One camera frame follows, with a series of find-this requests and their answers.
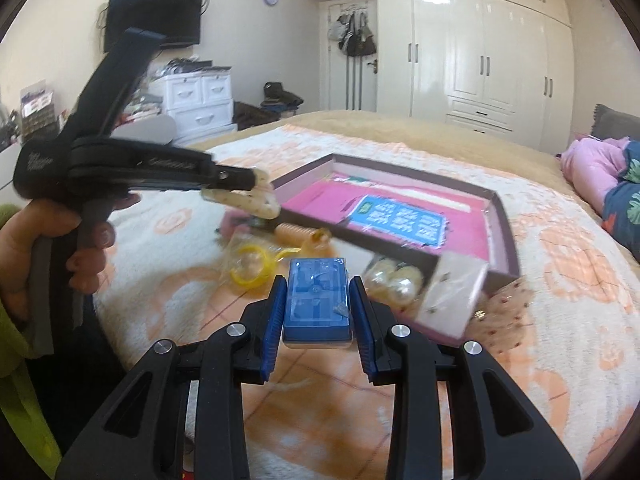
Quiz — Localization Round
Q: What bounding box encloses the blue jewelry box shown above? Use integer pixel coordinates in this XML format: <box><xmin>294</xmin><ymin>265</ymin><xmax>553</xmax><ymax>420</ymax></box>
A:
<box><xmin>282</xmin><ymin>258</ymin><xmax>352</xmax><ymax>348</ymax></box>

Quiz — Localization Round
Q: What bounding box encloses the white card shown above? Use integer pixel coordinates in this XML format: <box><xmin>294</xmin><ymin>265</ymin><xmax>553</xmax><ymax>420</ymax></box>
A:
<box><xmin>414</xmin><ymin>252</ymin><xmax>489</xmax><ymax>344</ymax></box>

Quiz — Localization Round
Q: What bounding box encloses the dotted mesh scrunchie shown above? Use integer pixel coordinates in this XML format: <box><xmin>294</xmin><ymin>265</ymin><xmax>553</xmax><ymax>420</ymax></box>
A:
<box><xmin>464</xmin><ymin>278</ymin><xmax>530</xmax><ymax>356</ymax></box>

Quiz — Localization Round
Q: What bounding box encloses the pink fluffy pompom hair tie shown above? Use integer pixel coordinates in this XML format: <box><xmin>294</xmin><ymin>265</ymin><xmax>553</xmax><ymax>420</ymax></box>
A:
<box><xmin>217</xmin><ymin>209</ymin><xmax>262</xmax><ymax>239</ymax></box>

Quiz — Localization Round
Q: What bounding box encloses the orange spiral hair tie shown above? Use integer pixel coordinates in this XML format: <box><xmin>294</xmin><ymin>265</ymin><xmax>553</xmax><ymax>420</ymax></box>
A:
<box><xmin>273</xmin><ymin>223</ymin><xmax>307</xmax><ymax>247</ymax></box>

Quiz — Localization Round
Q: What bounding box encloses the cream hair claw clip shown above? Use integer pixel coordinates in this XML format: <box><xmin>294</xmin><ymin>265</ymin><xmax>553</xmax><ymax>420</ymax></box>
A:
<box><xmin>201</xmin><ymin>168</ymin><xmax>281</xmax><ymax>220</ymax></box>

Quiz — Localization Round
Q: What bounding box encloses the left hand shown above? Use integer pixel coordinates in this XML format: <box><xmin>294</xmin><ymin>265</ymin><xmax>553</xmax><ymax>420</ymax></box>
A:
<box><xmin>1</xmin><ymin>200</ymin><xmax>115</xmax><ymax>322</ymax></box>

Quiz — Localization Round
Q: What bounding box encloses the grey chair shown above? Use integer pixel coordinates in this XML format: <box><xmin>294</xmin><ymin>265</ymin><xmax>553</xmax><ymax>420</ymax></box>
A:
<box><xmin>112</xmin><ymin>114</ymin><xmax>178</xmax><ymax>145</ymax></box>

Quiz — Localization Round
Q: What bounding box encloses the white drawer cabinet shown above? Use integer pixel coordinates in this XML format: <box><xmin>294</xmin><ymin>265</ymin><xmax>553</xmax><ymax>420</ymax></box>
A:
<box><xmin>149</xmin><ymin>70</ymin><xmax>238</xmax><ymax>145</ymax></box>

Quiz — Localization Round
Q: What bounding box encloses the pink book with blue label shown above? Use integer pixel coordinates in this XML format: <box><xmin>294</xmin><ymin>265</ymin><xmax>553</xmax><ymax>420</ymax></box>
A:
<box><xmin>282</xmin><ymin>172</ymin><xmax>492</xmax><ymax>261</ymax></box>

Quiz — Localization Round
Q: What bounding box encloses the shallow cardboard box tray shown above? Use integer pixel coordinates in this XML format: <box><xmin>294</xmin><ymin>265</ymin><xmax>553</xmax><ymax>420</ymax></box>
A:
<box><xmin>272</xmin><ymin>154</ymin><xmax>521</xmax><ymax>292</ymax></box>

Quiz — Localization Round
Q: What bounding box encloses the dark brown clothes heap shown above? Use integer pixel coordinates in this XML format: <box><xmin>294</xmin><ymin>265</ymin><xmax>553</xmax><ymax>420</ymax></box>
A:
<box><xmin>233</xmin><ymin>101</ymin><xmax>280</xmax><ymax>131</ymax></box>

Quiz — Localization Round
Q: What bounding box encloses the orange white patterned blanket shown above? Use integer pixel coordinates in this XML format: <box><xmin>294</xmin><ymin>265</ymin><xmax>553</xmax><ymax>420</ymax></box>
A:
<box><xmin>92</xmin><ymin>122</ymin><xmax>640</xmax><ymax>480</ymax></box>

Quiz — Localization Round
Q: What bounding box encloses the dark clothes pile on stool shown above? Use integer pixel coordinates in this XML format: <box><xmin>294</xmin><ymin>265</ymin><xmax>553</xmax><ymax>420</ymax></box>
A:
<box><xmin>260</xmin><ymin>81</ymin><xmax>304</xmax><ymax>116</ymax></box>

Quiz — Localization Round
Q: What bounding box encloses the tan bed cover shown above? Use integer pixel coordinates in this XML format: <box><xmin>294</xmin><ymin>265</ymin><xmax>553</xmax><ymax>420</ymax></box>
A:
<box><xmin>192</xmin><ymin>112</ymin><xmax>598</xmax><ymax>223</ymax></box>

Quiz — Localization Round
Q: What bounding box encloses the blue floral padded garment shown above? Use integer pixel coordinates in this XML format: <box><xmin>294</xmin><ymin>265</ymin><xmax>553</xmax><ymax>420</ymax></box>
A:
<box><xmin>602</xmin><ymin>141</ymin><xmax>640</xmax><ymax>260</ymax></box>

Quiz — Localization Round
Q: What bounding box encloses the pink padded garment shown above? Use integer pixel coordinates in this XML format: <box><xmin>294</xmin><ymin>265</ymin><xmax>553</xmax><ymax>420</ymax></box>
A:
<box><xmin>560</xmin><ymin>136</ymin><xmax>630</xmax><ymax>216</ymax></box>

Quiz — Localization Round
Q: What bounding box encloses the white door with bags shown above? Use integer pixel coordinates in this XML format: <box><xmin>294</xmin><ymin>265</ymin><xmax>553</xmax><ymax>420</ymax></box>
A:
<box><xmin>316</xmin><ymin>0</ymin><xmax>380</xmax><ymax>113</ymax></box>

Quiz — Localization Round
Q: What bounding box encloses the grey pillow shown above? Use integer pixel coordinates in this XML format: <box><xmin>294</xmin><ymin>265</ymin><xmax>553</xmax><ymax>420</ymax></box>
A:
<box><xmin>591</xmin><ymin>104</ymin><xmax>640</xmax><ymax>141</ymax></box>

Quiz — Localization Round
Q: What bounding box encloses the white wardrobe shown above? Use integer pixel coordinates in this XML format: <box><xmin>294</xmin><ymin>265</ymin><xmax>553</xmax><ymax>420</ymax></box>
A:
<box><xmin>299</xmin><ymin>0</ymin><xmax>575</xmax><ymax>155</ymax></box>

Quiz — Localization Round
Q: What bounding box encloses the wall mounted black television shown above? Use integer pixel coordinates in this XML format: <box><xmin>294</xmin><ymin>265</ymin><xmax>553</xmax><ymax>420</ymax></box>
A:
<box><xmin>103</xmin><ymin>0</ymin><xmax>203</xmax><ymax>53</ymax></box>

